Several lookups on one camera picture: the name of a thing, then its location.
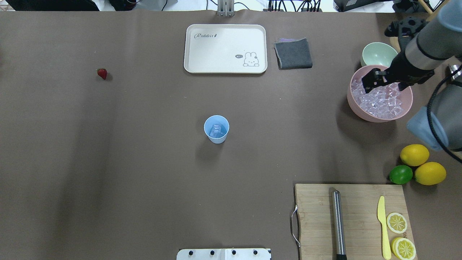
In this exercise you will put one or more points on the yellow plastic knife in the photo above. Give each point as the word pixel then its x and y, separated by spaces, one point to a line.
pixel 385 245

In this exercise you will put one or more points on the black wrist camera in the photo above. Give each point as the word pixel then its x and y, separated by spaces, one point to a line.
pixel 408 27

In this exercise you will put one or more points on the cream rabbit tray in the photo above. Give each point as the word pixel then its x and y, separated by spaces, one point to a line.
pixel 225 49

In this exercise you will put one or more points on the steel muddler black cap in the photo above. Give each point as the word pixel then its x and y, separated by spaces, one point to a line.
pixel 338 226

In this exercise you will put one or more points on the green lime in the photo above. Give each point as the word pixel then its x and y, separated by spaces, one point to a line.
pixel 401 174

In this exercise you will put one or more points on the yellow lemon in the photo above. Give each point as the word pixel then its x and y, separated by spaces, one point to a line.
pixel 430 173
pixel 414 155

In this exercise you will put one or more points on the light blue cup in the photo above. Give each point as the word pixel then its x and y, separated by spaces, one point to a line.
pixel 214 120

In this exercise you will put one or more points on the pink bowl of ice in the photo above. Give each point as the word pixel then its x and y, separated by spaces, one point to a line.
pixel 382 104

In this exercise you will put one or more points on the aluminium frame post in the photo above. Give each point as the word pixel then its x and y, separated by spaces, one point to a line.
pixel 225 8

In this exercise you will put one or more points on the wooden cutting board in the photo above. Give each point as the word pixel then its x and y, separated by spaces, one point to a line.
pixel 316 238

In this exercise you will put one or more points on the grey folded cloth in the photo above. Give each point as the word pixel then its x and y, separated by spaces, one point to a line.
pixel 293 54

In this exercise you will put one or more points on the lemon slice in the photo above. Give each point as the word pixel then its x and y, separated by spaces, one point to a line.
pixel 403 249
pixel 397 223

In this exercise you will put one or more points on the white pedestal column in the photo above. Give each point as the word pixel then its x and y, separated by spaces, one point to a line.
pixel 225 254

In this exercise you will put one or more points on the green empty bowl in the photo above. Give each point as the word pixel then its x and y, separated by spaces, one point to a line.
pixel 377 53

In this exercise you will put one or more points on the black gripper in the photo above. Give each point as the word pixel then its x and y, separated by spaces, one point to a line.
pixel 407 68

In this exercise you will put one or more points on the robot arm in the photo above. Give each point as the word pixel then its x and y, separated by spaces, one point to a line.
pixel 438 124

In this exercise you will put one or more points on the red strawberry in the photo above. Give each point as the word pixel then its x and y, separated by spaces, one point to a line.
pixel 102 73

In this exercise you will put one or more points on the wooden glass stand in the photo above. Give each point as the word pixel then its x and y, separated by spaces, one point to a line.
pixel 416 8

